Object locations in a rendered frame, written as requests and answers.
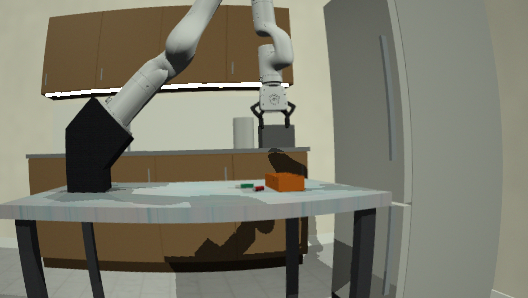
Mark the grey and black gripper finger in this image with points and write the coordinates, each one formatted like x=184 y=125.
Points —
x=287 y=114
x=261 y=121

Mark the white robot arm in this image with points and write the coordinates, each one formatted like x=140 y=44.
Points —
x=180 y=48

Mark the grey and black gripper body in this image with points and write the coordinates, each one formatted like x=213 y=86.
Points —
x=272 y=98

